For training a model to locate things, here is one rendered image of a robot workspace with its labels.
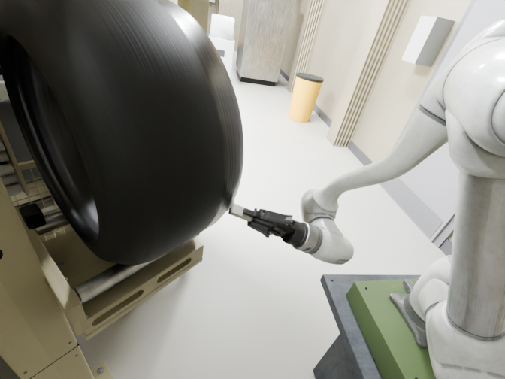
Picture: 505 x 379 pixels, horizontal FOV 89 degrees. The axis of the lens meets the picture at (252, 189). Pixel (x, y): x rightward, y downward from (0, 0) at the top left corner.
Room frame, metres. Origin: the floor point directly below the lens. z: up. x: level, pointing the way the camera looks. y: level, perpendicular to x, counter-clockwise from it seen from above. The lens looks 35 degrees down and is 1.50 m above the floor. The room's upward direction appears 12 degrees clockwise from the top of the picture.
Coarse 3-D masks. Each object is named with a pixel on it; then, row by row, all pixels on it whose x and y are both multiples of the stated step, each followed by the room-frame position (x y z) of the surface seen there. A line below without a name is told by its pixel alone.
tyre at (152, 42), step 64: (0, 0) 0.45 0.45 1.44; (64, 0) 0.41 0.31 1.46; (128, 0) 0.49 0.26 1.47; (0, 64) 0.52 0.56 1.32; (64, 64) 0.35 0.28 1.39; (128, 64) 0.37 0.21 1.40; (192, 64) 0.47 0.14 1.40; (64, 128) 0.67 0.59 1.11; (128, 128) 0.32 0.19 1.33; (192, 128) 0.40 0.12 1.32; (64, 192) 0.54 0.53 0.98; (128, 192) 0.30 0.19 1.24; (192, 192) 0.37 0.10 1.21; (128, 256) 0.31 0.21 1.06
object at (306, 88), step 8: (296, 80) 4.69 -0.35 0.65; (304, 80) 4.56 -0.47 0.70; (312, 80) 4.54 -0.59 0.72; (320, 80) 4.60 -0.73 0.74; (296, 88) 4.65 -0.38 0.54; (304, 88) 4.56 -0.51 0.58; (312, 88) 4.56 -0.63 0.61; (320, 88) 4.70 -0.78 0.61; (296, 96) 4.62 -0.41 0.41; (304, 96) 4.56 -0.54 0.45; (312, 96) 4.58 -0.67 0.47; (296, 104) 4.60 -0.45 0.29; (304, 104) 4.56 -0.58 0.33; (312, 104) 4.62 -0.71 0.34; (296, 112) 4.59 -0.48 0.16; (304, 112) 4.57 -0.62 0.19; (296, 120) 4.58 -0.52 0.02; (304, 120) 4.60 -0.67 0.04
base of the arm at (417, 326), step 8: (408, 280) 0.66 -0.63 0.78; (408, 288) 0.63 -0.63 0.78; (392, 296) 0.59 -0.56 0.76; (400, 296) 0.59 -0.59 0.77; (408, 296) 0.57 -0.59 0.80; (400, 304) 0.56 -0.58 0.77; (408, 304) 0.55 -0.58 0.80; (400, 312) 0.54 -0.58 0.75; (408, 312) 0.53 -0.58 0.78; (408, 320) 0.51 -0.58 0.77; (416, 320) 0.50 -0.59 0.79; (416, 328) 0.48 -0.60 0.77; (424, 328) 0.48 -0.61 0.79; (416, 336) 0.46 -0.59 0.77; (424, 336) 0.46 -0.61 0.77; (424, 344) 0.44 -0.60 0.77
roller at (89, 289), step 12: (168, 252) 0.47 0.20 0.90; (120, 264) 0.39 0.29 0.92; (144, 264) 0.41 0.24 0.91; (96, 276) 0.34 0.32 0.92; (108, 276) 0.35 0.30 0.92; (120, 276) 0.36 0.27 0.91; (84, 288) 0.31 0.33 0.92; (96, 288) 0.32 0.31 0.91; (108, 288) 0.34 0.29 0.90; (84, 300) 0.29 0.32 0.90
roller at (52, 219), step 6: (48, 216) 0.49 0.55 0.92; (54, 216) 0.50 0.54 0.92; (60, 216) 0.50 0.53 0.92; (48, 222) 0.48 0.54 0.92; (54, 222) 0.48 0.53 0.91; (60, 222) 0.49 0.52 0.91; (66, 222) 0.50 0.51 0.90; (36, 228) 0.45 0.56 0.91; (42, 228) 0.46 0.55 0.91; (48, 228) 0.47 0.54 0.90; (54, 228) 0.48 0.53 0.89; (42, 234) 0.45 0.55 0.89
